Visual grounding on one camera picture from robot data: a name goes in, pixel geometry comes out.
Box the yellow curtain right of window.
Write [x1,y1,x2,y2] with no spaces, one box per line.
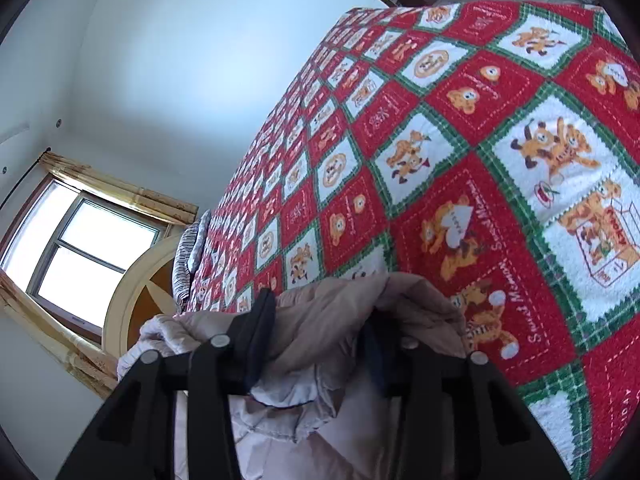
[40,151,198,226]

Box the yellow curtain left of window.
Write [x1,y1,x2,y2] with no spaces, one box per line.
[0,271,117,400]

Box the grey striped pillow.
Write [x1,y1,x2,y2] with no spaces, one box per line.
[171,210,212,313]

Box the cream and brown headboard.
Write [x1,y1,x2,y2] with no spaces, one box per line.
[102,235,180,358]

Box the black curtain rod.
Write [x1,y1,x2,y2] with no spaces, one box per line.
[0,146,52,210]

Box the beige quilted puffer jacket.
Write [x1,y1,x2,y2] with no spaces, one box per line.
[116,271,469,480]

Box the window with grey frame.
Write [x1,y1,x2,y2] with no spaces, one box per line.
[1,176,168,344]

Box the yellow curtain of window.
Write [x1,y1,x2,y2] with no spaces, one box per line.
[0,271,117,400]
[40,151,198,226]

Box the red patchwork bear bedspread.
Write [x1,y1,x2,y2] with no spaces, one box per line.
[186,0,639,479]

